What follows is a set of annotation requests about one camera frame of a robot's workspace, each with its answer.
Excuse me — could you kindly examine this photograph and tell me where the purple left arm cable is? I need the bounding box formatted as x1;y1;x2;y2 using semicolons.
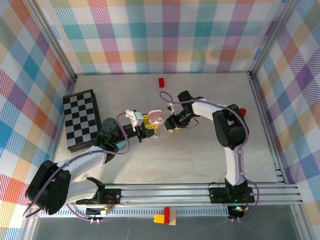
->
22;112;132;222

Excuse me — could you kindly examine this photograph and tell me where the thin black cable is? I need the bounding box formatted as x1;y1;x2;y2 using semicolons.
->
186;116;200;129

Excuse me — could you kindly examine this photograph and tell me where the slotted grey cable duct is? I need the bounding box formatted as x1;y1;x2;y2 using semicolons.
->
56;208;231;219

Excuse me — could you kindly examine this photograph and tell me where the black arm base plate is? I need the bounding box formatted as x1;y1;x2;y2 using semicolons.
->
84;188;123;206
208;184;256;204

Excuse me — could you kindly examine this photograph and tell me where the aluminium frame post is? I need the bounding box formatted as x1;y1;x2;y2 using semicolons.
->
26;0;78;85
248;0;301;80

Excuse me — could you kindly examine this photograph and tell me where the pink earbud charging case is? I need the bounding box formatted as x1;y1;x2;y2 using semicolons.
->
148;109;165;126

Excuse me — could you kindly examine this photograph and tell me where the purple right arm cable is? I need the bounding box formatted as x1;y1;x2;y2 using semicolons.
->
159;91;261;222

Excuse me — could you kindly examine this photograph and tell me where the small electronics board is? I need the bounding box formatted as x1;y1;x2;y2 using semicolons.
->
227;204;246;218
86;206;111;217

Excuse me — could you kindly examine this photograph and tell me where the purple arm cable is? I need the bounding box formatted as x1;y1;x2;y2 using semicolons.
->
22;112;132;222
159;91;261;222

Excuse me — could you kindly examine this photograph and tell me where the aluminium side rail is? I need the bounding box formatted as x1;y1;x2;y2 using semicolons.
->
248;73;287;186

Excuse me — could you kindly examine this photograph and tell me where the black and white chessboard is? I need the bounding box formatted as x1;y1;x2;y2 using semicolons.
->
62;89;104;154

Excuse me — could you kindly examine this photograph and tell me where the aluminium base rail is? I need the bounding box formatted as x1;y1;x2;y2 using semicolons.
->
27;183;305;208

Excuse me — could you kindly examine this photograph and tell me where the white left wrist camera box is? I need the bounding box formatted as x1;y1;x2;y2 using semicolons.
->
124;108;144;129

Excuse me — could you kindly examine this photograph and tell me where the wooden block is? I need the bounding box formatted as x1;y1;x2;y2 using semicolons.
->
168;209;177;227

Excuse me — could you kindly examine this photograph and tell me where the red cylinder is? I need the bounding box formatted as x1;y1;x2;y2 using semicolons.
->
230;107;247;126

